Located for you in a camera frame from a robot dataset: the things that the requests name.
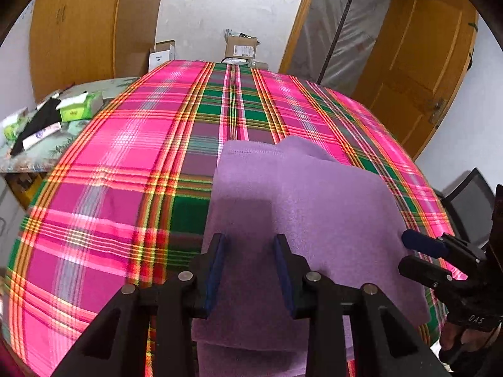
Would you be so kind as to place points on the black cloth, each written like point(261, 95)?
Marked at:
point(43, 119)

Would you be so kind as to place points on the large green tissue pack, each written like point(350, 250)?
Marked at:
point(80, 110)

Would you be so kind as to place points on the white tube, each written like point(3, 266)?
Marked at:
point(41, 135)

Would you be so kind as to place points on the wooden door frame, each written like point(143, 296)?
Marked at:
point(298, 19)

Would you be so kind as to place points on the patterned side table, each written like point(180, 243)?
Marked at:
point(114, 86)

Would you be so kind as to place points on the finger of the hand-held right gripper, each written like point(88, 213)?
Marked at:
point(424, 271)
point(424, 241)

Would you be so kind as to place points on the black mesh office chair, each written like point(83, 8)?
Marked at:
point(469, 208)

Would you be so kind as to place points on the person's right hand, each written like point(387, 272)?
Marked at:
point(467, 347)

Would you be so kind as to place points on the purple fleece pants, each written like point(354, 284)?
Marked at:
point(306, 212)

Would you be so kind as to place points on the pink green plaid bed sheet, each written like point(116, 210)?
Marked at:
point(118, 204)

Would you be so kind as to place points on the white cardboard box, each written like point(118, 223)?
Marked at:
point(161, 57)

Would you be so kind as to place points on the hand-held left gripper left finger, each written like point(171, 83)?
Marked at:
point(214, 275)

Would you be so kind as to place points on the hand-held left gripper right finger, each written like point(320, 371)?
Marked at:
point(285, 275)

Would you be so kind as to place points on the small green tissue pack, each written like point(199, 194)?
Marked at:
point(13, 125)

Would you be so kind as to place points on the grey plastic zip curtain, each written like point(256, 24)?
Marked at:
point(346, 23)

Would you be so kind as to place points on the wooden door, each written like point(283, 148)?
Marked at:
point(416, 59)

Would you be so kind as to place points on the brown cardboard box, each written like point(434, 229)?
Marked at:
point(241, 49)

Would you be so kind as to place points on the wooden wardrobe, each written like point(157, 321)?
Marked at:
point(86, 27)

